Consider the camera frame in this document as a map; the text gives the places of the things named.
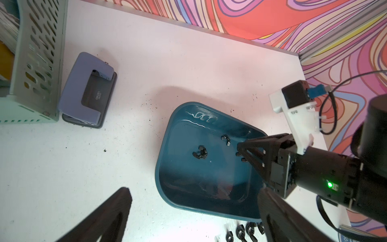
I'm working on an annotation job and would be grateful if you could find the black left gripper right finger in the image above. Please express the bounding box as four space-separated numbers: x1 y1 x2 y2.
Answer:
258 187 336 242

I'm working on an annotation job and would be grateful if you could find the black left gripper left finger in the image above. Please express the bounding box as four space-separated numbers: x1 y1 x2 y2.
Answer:
58 187 133 242

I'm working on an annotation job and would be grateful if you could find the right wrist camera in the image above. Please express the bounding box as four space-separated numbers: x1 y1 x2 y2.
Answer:
269 80 332 155

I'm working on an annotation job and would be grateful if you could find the dark teal storage box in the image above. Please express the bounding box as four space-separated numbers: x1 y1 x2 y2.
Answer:
155 102 266 222

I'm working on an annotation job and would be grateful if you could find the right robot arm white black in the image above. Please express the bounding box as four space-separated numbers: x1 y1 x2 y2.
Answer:
237 95 387 224

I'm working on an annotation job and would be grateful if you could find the green plastic file organizer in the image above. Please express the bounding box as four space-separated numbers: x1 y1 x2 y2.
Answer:
1 1 68 124

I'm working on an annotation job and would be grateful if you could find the wing nut in box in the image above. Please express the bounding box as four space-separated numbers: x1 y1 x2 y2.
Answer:
221 135 231 146
235 152 248 162
192 145 208 159

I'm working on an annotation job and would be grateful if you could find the grey blue hole punch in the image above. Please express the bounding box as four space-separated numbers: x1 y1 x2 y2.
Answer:
58 52 118 129

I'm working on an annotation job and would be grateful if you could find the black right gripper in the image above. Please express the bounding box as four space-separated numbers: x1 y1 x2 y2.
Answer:
237 133 298 199

